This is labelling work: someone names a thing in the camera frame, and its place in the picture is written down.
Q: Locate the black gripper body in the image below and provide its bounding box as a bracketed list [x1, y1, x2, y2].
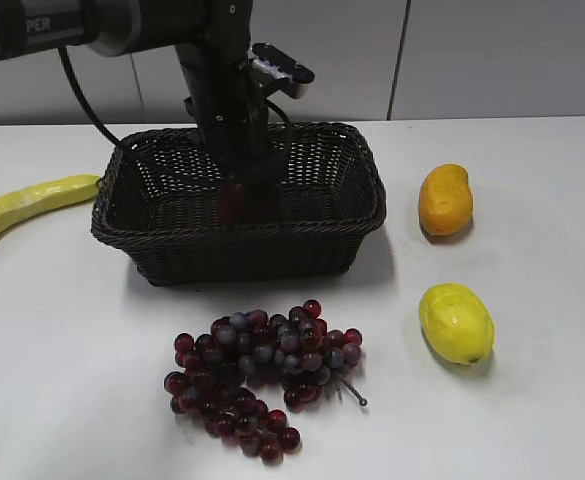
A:
[176, 1, 268, 165]

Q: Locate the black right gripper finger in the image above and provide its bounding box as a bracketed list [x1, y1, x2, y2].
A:
[244, 155, 283, 221]

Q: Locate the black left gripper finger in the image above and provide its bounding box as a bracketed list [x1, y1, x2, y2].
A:
[218, 162, 245, 226]

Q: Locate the dark red apple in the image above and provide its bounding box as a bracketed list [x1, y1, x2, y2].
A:
[218, 176, 246, 226]

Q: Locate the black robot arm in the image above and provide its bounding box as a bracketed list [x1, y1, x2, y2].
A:
[0, 1, 283, 223]

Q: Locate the black wicker basket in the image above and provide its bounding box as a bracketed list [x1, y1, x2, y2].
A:
[91, 122, 386, 286]

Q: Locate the purple grape bunch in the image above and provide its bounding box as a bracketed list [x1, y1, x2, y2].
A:
[163, 299, 368, 465]

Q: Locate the orange mango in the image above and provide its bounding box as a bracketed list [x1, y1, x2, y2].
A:
[418, 164, 474, 236]

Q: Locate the yellow lemon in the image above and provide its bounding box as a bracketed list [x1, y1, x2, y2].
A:
[419, 283, 495, 365]

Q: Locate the yellow banana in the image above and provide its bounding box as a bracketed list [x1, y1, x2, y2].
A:
[0, 174, 101, 236]

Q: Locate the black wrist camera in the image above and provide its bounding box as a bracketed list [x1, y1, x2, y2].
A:
[250, 43, 315, 100]

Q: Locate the black cable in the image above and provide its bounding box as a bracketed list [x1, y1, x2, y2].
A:
[57, 45, 138, 161]

